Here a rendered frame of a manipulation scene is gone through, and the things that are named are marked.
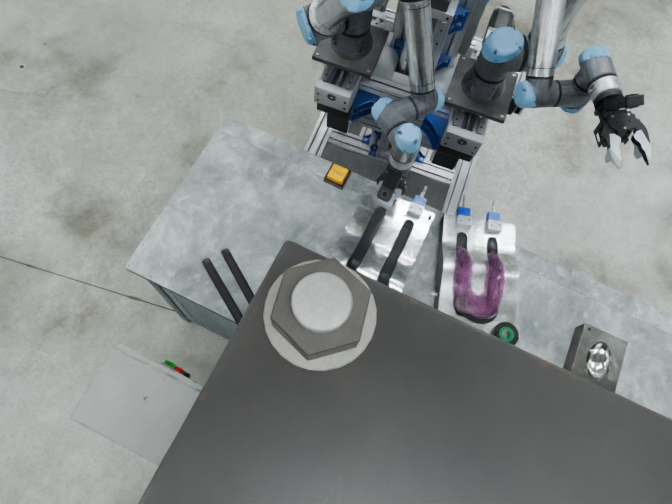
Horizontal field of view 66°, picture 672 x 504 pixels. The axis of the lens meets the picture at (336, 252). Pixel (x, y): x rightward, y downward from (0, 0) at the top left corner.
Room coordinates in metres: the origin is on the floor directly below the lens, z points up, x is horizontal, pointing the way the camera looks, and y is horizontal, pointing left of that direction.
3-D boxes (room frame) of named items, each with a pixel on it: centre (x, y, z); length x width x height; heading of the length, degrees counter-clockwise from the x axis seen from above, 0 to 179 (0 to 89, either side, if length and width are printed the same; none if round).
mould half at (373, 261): (0.63, -0.13, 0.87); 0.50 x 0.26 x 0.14; 164
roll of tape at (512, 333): (0.44, -0.57, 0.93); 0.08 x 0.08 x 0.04
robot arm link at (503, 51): (1.29, -0.42, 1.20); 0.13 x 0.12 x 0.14; 105
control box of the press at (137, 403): (0.02, 0.27, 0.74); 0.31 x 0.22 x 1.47; 74
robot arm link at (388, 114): (0.98, -0.10, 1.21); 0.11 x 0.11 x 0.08; 38
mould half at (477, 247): (0.62, -0.49, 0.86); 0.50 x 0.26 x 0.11; 1
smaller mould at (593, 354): (0.43, -0.90, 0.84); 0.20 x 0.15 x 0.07; 164
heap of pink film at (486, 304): (0.62, -0.49, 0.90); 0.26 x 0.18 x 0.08; 1
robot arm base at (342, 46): (1.39, 0.07, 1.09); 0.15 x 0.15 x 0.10
